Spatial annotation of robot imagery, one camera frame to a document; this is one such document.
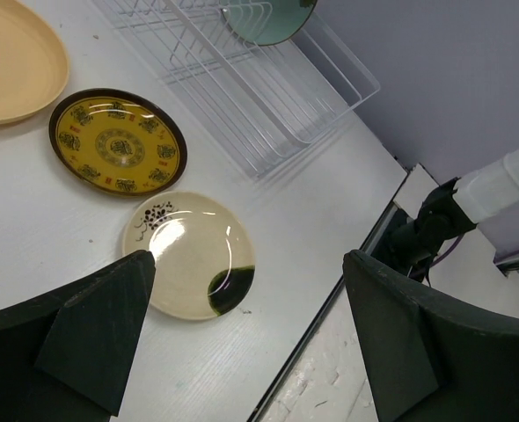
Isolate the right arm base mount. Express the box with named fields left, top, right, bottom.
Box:
left=367, top=207, right=449, bottom=283

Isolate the cream plate black mark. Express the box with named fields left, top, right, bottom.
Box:
left=121, top=191, right=255, bottom=321

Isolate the orange round plate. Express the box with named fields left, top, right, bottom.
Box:
left=0, top=1, right=69, bottom=125

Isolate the light blue flower plate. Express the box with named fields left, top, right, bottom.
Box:
left=220, top=0, right=318, bottom=47

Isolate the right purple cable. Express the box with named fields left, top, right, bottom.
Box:
left=421, top=235, right=467, bottom=282

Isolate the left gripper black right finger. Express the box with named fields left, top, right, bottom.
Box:
left=343, top=250, right=519, bottom=421

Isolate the yellow patterned black-rim plate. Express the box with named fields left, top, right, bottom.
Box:
left=48, top=88, right=188, bottom=197

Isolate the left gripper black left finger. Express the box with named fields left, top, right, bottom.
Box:
left=0, top=251, right=156, bottom=421

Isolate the white wire dish rack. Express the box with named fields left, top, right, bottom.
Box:
left=96, top=1, right=380, bottom=176

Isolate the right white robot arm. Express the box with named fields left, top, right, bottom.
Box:
left=388, top=149, right=519, bottom=266

